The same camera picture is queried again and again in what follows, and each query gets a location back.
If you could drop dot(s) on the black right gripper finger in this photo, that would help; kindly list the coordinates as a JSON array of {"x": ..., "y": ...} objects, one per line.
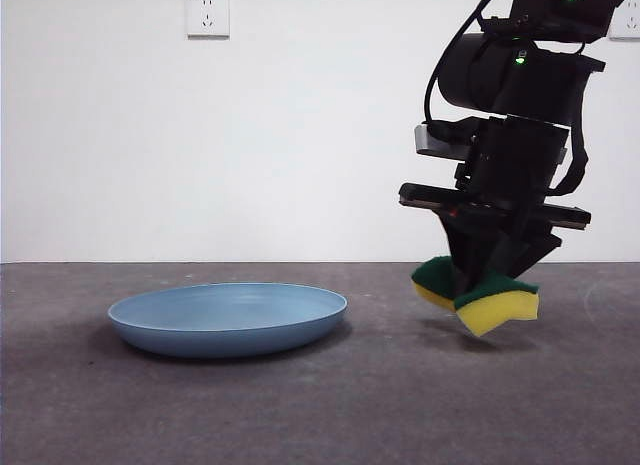
[
  {"x": 530, "y": 250},
  {"x": 470, "y": 255}
]

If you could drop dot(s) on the green and yellow sponge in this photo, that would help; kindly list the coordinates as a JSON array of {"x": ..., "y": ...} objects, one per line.
[{"x": 500, "y": 315}]

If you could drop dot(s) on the blue round plate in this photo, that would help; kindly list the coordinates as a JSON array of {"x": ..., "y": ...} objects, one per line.
[{"x": 225, "y": 325}]

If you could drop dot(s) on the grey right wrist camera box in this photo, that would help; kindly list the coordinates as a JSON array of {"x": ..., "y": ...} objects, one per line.
[{"x": 435, "y": 145}]

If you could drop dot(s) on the white wall socket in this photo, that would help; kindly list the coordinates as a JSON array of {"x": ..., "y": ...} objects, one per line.
[
  {"x": 208, "y": 15},
  {"x": 627, "y": 25}
]

